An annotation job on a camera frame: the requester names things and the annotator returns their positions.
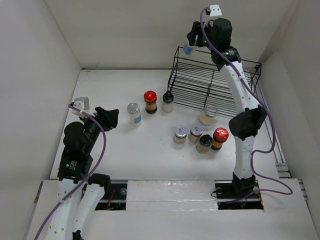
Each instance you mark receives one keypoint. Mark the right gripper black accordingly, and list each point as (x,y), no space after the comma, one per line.
(192,34)

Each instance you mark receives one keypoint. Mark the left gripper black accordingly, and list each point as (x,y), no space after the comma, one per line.
(108,118)

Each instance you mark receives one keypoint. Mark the tall jar blue label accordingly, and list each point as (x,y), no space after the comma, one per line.
(133,110)
(187,49)

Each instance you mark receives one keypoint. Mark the red lid dark sauce jar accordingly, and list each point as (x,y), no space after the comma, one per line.
(150,99)

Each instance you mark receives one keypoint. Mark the black cap white powder bottle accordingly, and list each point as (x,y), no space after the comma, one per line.
(167,102)

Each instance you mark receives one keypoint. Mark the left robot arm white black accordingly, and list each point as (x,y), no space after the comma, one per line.
(79,188)

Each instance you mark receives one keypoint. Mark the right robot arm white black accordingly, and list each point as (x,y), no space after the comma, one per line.
(250,114)

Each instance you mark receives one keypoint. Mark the silver lid jar left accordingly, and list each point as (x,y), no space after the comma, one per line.
(180,134)

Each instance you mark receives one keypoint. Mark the silver lid jar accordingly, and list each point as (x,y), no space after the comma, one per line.
(196,131)
(180,134)

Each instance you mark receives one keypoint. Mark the open clear glass jar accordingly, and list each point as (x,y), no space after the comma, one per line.
(209,116)

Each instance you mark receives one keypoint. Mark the silver lid jar right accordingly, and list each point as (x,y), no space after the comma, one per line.
(196,131)

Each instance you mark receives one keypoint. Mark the red lid sauce jar front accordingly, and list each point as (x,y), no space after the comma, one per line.
(219,137)

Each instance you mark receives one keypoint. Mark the black cap spice bottle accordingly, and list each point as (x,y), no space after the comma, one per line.
(204,144)

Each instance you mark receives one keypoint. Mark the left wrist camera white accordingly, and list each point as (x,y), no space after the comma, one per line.
(81,103)

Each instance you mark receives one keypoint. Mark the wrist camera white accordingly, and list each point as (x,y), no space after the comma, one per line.
(81,103)
(214,11)

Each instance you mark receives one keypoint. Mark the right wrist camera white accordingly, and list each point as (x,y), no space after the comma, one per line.
(214,11)

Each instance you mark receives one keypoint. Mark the black wire rack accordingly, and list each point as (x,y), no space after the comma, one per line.
(195,83)

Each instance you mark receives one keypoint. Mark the right side metal rail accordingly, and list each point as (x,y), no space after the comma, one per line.
(277,153)

